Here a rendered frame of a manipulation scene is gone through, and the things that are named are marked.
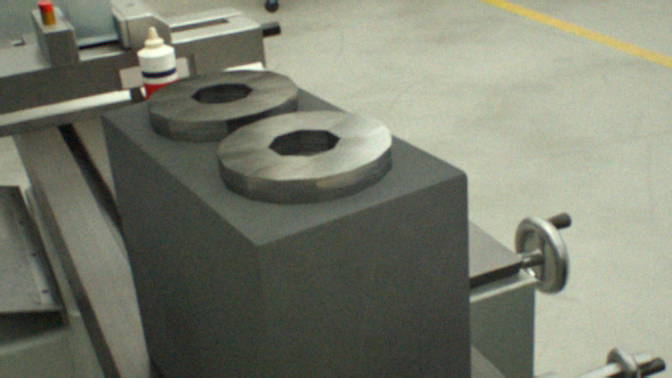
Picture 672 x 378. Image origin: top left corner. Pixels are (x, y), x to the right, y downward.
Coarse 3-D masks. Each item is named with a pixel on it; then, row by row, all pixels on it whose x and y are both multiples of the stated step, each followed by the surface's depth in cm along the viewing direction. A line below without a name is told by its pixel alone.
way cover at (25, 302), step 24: (0, 192) 111; (0, 216) 104; (24, 216) 105; (0, 240) 98; (24, 240) 99; (0, 264) 93; (24, 264) 94; (0, 288) 89; (24, 288) 89; (48, 288) 90; (0, 312) 84; (24, 312) 85
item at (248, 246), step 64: (128, 128) 55; (192, 128) 51; (256, 128) 49; (320, 128) 49; (384, 128) 48; (128, 192) 57; (192, 192) 46; (256, 192) 44; (320, 192) 44; (384, 192) 44; (448, 192) 45; (128, 256) 62; (192, 256) 49; (256, 256) 41; (320, 256) 42; (384, 256) 45; (448, 256) 47; (192, 320) 53; (256, 320) 43; (320, 320) 44; (384, 320) 46; (448, 320) 48
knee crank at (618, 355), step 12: (612, 348) 128; (624, 348) 126; (612, 360) 127; (624, 360) 125; (636, 360) 126; (648, 360) 127; (660, 360) 129; (552, 372) 123; (588, 372) 125; (600, 372) 125; (612, 372) 125; (624, 372) 125; (636, 372) 124; (648, 372) 128
